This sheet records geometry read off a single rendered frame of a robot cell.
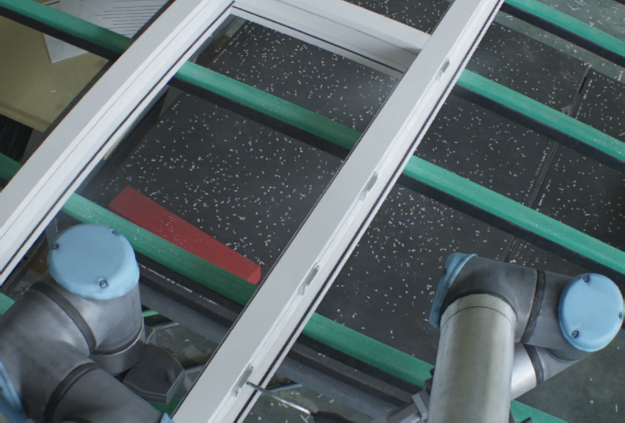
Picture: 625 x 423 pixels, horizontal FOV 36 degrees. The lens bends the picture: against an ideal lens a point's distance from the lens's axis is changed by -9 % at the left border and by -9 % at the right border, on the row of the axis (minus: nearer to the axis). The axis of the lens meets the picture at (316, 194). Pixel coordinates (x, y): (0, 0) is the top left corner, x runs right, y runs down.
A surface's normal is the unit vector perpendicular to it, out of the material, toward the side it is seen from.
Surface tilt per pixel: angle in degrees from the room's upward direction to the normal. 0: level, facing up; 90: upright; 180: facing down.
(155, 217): 0
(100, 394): 10
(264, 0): 90
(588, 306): 24
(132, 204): 0
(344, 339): 0
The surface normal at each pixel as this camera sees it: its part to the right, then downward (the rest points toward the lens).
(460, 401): -0.25, -0.87
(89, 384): 0.17, -0.74
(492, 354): 0.40, -0.77
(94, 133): 0.89, 0.40
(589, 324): 0.07, -0.27
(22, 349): 0.00, -0.54
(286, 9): -0.45, 0.66
